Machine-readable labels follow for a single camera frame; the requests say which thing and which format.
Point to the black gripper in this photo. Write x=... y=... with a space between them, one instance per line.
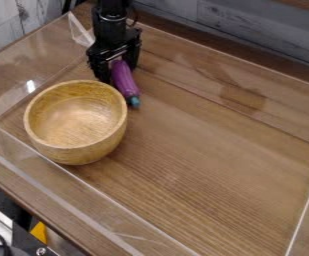
x=103 y=51

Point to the purple toy eggplant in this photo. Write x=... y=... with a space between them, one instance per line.
x=125 y=83

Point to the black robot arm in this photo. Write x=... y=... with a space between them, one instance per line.
x=117 y=36

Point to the brown wooden bowl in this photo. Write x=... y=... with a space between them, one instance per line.
x=75 y=121

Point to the yellow sticker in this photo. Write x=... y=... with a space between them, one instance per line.
x=39 y=232

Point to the clear acrylic tray wall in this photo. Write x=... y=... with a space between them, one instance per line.
x=208 y=179

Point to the black metal base plate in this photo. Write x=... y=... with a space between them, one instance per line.
x=54 y=247

